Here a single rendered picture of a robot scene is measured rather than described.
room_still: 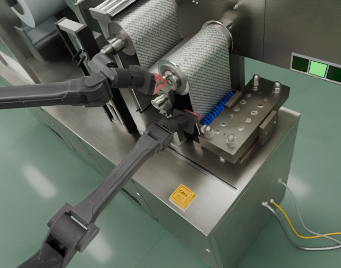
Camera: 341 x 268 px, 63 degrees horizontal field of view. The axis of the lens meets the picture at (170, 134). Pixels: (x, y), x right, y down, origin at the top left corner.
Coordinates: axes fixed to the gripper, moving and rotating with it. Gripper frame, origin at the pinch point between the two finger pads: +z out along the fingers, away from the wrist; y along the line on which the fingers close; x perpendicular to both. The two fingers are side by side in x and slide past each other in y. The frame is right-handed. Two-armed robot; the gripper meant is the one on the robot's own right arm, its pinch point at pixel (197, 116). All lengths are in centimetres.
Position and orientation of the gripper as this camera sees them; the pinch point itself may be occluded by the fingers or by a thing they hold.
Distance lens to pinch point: 108.4
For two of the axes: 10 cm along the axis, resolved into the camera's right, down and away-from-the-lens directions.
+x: 1.4, -8.8, -4.6
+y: 7.2, 4.1, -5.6
